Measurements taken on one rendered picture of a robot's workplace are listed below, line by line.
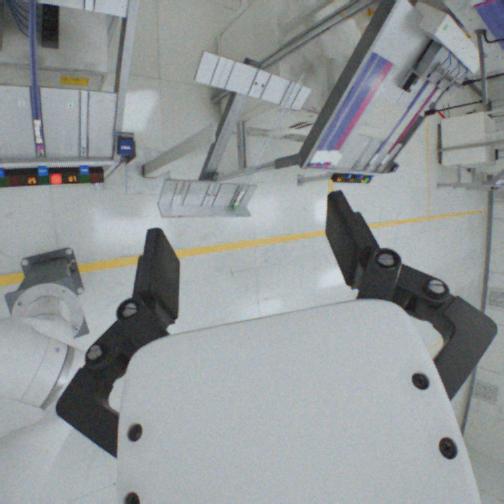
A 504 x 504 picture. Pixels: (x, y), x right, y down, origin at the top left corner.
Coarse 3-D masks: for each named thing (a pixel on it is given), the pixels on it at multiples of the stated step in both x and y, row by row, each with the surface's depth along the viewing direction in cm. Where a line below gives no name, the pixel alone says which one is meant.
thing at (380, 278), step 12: (384, 252) 11; (396, 252) 11; (372, 264) 11; (384, 264) 11; (396, 264) 11; (372, 276) 11; (384, 276) 11; (396, 276) 10; (360, 288) 10; (372, 288) 10; (384, 288) 10
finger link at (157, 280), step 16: (160, 240) 14; (144, 256) 13; (160, 256) 13; (176, 256) 16; (144, 272) 12; (160, 272) 13; (176, 272) 15; (144, 288) 12; (160, 288) 12; (176, 288) 15; (160, 304) 12; (176, 304) 14; (160, 320) 12; (112, 336) 11; (128, 336) 11; (96, 352) 11; (112, 352) 11; (128, 352) 11; (96, 368) 10
